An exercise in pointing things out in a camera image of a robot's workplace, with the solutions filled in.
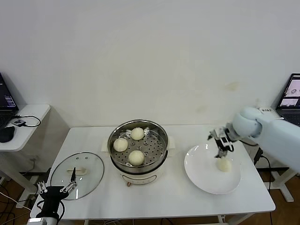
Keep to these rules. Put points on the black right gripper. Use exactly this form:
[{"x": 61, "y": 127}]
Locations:
[{"x": 220, "y": 134}]

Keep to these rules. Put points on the white label sticker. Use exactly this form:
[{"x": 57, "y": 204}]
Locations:
[{"x": 267, "y": 110}]

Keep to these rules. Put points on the grey laptop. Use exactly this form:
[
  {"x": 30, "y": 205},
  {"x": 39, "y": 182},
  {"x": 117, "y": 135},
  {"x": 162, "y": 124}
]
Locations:
[{"x": 290, "y": 103}]

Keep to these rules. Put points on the white round plate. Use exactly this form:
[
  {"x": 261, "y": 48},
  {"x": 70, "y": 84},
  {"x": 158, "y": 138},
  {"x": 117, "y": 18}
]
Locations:
[{"x": 201, "y": 168}]

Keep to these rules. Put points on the black laptop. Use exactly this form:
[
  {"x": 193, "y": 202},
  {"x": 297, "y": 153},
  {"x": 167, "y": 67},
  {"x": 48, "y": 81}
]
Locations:
[{"x": 4, "y": 100}]

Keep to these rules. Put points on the small black usb hub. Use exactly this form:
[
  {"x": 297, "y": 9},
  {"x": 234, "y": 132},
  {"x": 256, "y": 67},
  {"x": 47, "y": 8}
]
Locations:
[{"x": 19, "y": 122}]

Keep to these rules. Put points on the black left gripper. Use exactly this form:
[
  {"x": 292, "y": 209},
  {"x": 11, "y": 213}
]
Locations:
[{"x": 52, "y": 195}]

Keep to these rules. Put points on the white electric cooker base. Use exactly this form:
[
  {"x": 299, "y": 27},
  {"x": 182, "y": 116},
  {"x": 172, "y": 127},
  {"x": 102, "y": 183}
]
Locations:
[{"x": 138, "y": 179}]

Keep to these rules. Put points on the black computer mouse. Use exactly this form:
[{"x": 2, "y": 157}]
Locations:
[{"x": 6, "y": 134}]

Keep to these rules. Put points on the stainless steel steamer pot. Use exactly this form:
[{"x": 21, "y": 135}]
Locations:
[{"x": 152, "y": 150}]

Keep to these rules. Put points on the white side desk with mouse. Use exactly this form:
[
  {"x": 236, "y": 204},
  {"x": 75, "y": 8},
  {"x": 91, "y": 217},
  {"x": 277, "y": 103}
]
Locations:
[{"x": 30, "y": 122}]

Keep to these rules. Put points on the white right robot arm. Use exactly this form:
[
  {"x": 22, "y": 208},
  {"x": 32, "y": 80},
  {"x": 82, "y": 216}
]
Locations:
[{"x": 276, "y": 136}]

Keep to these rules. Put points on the white steamed baozi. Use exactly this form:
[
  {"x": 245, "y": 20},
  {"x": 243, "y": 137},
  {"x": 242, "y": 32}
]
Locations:
[
  {"x": 223, "y": 166},
  {"x": 120, "y": 144},
  {"x": 136, "y": 157},
  {"x": 137, "y": 133}
]

